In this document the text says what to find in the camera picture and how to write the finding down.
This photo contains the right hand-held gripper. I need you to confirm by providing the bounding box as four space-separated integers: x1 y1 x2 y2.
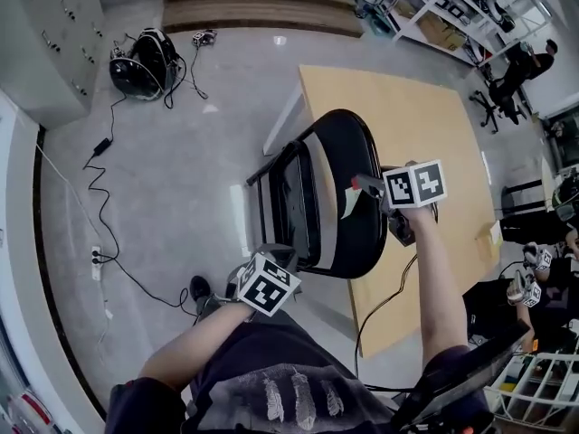
351 159 448 248

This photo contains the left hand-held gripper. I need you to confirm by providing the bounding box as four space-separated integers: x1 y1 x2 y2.
224 242 303 319

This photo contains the black folding chair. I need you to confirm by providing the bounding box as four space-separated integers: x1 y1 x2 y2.
245 108 391 280

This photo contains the person's right forearm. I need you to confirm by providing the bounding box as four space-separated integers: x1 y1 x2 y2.
402 203 470 357

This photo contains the person's left forearm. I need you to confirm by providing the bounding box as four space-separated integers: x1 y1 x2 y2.
138 303 260 393

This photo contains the black office chair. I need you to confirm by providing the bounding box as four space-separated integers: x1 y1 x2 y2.
469 75 529 134

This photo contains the white paper tag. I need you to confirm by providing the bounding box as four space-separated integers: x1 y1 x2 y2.
339 186 362 221

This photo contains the person's black shoe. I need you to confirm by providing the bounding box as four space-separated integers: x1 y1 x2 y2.
189 275 213 303

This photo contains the light wooden table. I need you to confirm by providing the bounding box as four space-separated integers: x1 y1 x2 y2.
261 64 504 359

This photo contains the person's dark feather-print shirt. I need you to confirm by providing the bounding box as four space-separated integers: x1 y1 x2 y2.
104 309 495 434

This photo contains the small cardboard box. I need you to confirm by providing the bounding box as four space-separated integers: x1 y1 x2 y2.
473 221 504 262

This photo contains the black stool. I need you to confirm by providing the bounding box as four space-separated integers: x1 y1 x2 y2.
500 179 558 219

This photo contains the white metal shelf rack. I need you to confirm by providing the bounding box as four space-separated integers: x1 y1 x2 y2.
374 0 555 68

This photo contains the wooden step platform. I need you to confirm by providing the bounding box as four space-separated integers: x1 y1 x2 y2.
161 0 365 39

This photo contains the hand-held gripper on floor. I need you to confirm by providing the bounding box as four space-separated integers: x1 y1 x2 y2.
191 28 219 47

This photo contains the black backpack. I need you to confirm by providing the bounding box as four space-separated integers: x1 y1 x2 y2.
108 27 187 102

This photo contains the grey metal cabinet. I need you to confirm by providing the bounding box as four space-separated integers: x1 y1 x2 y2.
0 0 106 129

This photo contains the black and orange cable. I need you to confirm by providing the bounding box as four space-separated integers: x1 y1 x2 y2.
354 253 420 391

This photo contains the thin white cable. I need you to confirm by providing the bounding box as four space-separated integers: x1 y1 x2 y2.
34 144 114 356

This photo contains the black power adapter with cable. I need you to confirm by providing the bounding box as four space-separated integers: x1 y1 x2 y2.
82 95 203 318

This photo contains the white wire rack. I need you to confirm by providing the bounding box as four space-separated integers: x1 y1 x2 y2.
484 352 579 434

